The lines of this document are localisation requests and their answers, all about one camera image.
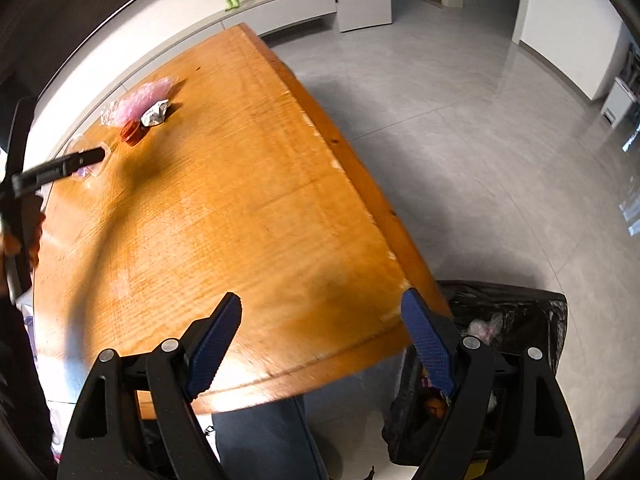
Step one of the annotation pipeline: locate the translucent plastic bag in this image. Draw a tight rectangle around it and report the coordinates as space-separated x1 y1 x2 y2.
465 312 506 346

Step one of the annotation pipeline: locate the black wall television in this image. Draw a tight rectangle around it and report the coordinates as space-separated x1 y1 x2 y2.
0 0 146 91

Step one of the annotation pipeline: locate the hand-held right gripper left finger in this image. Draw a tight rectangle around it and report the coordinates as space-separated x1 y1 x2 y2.
56 291 244 480

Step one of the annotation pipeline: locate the person's left hand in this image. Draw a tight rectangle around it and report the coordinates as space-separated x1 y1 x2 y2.
0 212 47 273

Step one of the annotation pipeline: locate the pink plastic bag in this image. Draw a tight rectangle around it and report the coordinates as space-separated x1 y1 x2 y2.
100 76 178 126

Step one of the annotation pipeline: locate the person's jeans leg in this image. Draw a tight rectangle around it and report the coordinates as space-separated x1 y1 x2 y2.
210 395 328 480

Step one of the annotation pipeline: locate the clear plastic container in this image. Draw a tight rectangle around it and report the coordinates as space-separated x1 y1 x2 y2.
65 135 113 181

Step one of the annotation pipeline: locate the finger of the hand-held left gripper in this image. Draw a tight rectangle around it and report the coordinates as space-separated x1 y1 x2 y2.
0 97 33 181
10 146 106 196

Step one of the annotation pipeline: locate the white floor appliance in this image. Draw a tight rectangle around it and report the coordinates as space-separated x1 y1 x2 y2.
600 77 638 128

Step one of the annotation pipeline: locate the trash bin with black bag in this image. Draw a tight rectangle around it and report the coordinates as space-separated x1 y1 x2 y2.
382 280 570 466

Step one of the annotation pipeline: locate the silver foil wrapper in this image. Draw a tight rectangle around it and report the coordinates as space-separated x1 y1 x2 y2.
140 99 173 128

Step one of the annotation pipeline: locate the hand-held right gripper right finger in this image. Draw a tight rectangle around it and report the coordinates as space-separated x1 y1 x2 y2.
401 288 584 480

